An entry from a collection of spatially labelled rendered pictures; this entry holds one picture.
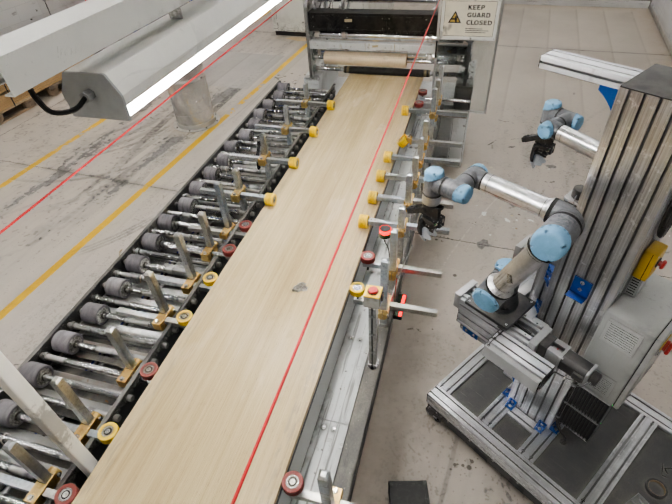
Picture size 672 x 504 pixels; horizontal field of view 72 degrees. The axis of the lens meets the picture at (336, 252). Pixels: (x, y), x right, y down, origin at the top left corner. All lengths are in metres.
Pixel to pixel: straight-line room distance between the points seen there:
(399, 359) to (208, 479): 1.68
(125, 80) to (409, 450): 2.49
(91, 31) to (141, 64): 0.10
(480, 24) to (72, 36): 3.93
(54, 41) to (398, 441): 2.60
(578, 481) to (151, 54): 2.58
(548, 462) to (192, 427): 1.77
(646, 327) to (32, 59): 1.98
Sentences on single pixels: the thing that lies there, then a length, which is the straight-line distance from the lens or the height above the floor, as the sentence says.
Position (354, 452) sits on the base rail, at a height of 0.70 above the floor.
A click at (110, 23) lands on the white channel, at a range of 0.91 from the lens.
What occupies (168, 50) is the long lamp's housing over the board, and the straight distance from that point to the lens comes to 1.01.
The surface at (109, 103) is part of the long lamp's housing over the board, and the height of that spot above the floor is 2.33.
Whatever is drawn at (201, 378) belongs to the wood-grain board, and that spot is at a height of 0.90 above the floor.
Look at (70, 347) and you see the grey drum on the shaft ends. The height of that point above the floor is 0.81.
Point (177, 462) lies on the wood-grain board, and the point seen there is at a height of 0.90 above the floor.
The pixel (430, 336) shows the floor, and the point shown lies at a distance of 3.38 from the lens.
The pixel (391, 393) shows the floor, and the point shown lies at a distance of 3.10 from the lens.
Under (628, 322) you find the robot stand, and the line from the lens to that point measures 2.08.
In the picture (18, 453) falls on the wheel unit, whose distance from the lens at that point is 2.10.
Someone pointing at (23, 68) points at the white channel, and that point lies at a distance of 0.78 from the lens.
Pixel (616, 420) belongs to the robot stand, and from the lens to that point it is 3.08.
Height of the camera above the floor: 2.64
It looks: 42 degrees down
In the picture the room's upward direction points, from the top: 4 degrees counter-clockwise
